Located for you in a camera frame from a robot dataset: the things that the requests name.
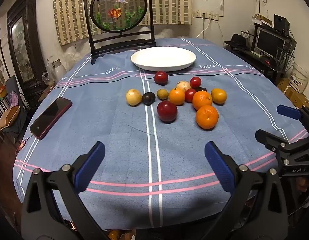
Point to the tan seat cushion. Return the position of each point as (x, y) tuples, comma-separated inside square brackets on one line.
[(8, 117)]

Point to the white oval plate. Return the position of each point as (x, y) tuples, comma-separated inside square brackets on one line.
[(163, 58)]

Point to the pale yellow apricot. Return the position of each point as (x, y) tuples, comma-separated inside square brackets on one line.
[(133, 97)]

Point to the smooth orange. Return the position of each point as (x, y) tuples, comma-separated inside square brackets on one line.
[(177, 96)]

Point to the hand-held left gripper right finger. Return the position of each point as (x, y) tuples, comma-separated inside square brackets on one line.
[(219, 166)]

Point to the black computer desk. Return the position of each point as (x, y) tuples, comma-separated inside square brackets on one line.
[(257, 62)]

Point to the dark purple plum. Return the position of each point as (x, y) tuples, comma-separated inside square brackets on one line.
[(201, 89), (148, 98)]

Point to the round goldfish embroidery screen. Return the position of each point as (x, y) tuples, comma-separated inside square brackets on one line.
[(119, 12)]

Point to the black hat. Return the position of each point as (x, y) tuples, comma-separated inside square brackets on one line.
[(237, 40)]

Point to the small red tomato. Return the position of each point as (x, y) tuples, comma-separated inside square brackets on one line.
[(190, 95), (195, 82)]

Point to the black speaker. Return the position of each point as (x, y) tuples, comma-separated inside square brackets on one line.
[(280, 22)]

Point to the beige checked curtain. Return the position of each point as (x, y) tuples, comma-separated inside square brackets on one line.
[(169, 5)]

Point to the orange tangerine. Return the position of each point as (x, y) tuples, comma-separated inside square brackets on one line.
[(207, 117), (202, 100)]

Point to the red plum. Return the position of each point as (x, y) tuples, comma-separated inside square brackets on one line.
[(167, 111), (161, 77)]

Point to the small yellow-green longan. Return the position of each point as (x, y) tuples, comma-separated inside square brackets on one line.
[(162, 94)]

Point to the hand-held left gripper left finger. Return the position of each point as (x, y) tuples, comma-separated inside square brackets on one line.
[(90, 166)]

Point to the red phone charm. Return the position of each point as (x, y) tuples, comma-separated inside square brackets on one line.
[(21, 146)]

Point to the white pitcher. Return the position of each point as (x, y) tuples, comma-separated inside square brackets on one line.
[(57, 68)]

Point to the dark wooden framed painting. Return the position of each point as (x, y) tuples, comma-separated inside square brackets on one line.
[(22, 50)]

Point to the computer monitor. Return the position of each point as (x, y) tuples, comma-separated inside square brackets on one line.
[(268, 41)]

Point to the pale red-spotted peach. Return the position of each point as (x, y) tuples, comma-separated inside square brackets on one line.
[(183, 85)]

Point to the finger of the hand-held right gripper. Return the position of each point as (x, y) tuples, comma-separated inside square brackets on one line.
[(288, 111), (272, 140)]

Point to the white plastic bucket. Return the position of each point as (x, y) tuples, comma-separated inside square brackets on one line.
[(298, 77)]

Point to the yellow-orange citrus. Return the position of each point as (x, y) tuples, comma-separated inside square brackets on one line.
[(219, 96)]

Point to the blue plaid tablecloth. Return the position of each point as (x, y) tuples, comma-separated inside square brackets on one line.
[(114, 135)]

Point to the white wall socket strip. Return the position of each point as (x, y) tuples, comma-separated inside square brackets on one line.
[(210, 16)]

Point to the red smartphone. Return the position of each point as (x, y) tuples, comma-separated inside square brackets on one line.
[(50, 117)]

